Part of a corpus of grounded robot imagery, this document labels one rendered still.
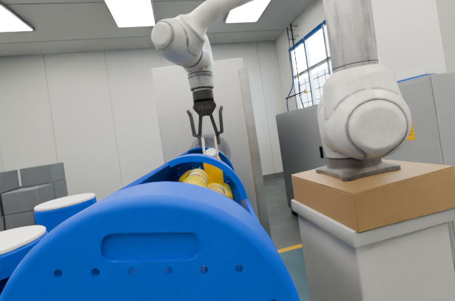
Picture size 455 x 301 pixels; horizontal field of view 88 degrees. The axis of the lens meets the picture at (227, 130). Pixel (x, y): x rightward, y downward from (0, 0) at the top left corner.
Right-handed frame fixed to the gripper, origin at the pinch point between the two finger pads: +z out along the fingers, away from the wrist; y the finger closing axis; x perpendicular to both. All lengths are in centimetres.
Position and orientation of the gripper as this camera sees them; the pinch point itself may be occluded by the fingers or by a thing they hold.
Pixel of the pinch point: (210, 146)
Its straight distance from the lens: 85.5
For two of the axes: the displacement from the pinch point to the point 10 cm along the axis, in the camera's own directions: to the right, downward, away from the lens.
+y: -9.9, 1.4, -0.5
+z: 1.4, 9.9, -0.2
